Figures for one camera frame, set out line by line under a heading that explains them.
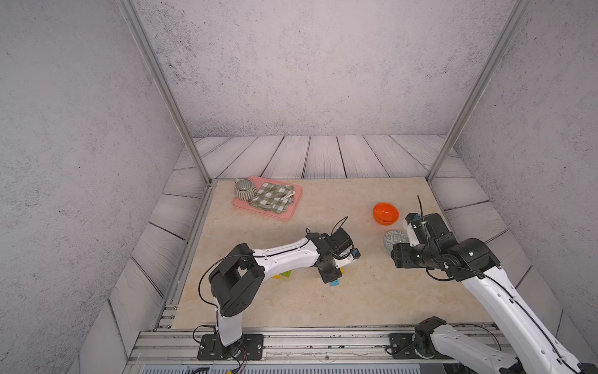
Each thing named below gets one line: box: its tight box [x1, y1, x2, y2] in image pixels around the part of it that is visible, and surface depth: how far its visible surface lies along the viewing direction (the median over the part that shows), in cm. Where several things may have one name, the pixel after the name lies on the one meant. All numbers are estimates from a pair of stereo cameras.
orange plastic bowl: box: [372, 202, 400, 226], surface depth 107 cm
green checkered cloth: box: [250, 182, 294, 214], surface depth 113 cm
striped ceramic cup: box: [234, 178, 258, 202], surface depth 110 cm
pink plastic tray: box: [232, 175, 303, 220], surface depth 113 cm
